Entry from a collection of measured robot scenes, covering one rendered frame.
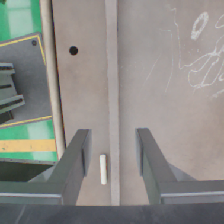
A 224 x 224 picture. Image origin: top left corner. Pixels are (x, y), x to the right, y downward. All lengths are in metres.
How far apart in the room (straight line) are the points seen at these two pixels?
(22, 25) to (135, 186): 1.76
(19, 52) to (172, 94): 1.35
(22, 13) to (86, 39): 1.66
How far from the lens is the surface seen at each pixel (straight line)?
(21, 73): 1.50
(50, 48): 0.39
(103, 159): 0.28
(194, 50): 0.28
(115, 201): 0.33
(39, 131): 1.93
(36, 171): 1.13
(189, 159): 0.32
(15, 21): 1.92
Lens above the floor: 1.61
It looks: 75 degrees down
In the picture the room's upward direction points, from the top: 176 degrees counter-clockwise
